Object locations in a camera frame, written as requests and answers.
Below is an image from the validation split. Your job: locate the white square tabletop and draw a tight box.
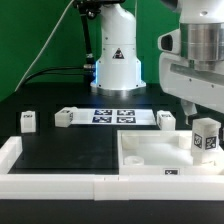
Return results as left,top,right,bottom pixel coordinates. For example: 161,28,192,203
117,130,224,176

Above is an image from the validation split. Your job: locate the white cable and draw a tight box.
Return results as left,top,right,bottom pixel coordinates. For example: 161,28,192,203
14,0,75,92

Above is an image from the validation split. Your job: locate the white U-shaped obstacle fence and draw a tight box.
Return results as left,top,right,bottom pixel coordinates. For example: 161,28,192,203
0,137,224,201

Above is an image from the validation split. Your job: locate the white sheet with AprilTags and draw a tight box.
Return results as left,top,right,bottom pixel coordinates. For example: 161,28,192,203
72,108,156,125

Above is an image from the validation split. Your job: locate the black cable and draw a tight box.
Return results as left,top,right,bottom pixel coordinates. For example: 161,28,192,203
19,0,101,91

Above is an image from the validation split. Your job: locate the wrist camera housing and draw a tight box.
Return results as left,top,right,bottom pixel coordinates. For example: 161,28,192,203
157,29,181,55

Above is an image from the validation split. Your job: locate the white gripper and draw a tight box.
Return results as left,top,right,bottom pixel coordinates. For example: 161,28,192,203
159,53,224,125

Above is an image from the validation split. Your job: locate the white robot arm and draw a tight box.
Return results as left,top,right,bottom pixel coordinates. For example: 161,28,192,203
91,0,224,117

